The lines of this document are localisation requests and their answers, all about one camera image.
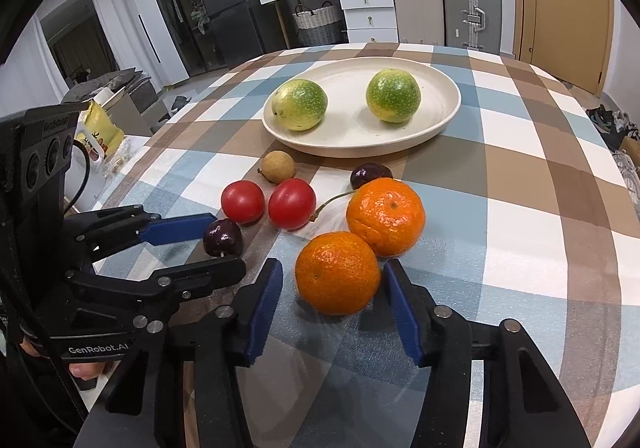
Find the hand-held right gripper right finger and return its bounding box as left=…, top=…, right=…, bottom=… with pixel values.
left=382, top=258, right=593, bottom=448

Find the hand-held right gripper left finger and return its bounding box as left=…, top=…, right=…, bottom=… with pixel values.
left=74, top=257, right=284, bottom=448

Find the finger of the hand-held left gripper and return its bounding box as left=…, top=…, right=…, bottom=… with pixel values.
left=64, top=205, right=218, bottom=261
left=65, top=255, right=247, bottom=329

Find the red cherry tomato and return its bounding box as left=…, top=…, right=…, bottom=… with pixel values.
left=221, top=181, right=266, bottom=225
left=268, top=178, right=317, bottom=231

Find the orange mandarin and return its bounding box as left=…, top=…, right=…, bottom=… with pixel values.
left=346, top=177, right=427, bottom=258
left=294, top=231, right=382, bottom=317

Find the brown kiwi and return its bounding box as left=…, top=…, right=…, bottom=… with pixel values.
left=257, top=151, right=297, bottom=185

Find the dark cherry with long stem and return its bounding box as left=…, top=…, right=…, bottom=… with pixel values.
left=310, top=161, right=394, bottom=223

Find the cream round plate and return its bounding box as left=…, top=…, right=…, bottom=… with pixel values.
left=262, top=57, right=461, bottom=159

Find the person's left hand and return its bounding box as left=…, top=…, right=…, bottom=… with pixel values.
left=19, top=337, right=107, bottom=391

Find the yellow bag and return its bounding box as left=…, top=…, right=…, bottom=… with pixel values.
left=75, top=101, right=126, bottom=164

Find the checked tablecloth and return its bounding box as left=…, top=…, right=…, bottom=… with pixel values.
left=65, top=42, right=640, bottom=448

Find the yellow-green passion fruit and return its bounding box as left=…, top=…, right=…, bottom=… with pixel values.
left=271, top=79, right=329, bottom=131

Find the green passion fruit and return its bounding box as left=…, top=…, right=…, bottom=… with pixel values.
left=366, top=69, right=422, bottom=123

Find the woven basket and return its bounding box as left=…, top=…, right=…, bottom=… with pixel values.
left=291, top=2, right=346, bottom=48

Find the group of shoes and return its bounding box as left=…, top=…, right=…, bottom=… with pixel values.
left=585, top=106, right=640, bottom=216

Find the white drawer chest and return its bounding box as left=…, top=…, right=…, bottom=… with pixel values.
left=337, top=0, right=399, bottom=45

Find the beige suitcase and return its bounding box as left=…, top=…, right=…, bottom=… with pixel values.
left=388, top=0, right=446, bottom=46

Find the silver suitcase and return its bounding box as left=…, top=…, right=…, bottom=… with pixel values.
left=441, top=0, right=502, bottom=54

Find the wooden door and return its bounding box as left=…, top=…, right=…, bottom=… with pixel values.
left=510, top=0, right=615, bottom=96

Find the black cable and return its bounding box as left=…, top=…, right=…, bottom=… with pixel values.
left=62, top=141, right=95, bottom=218

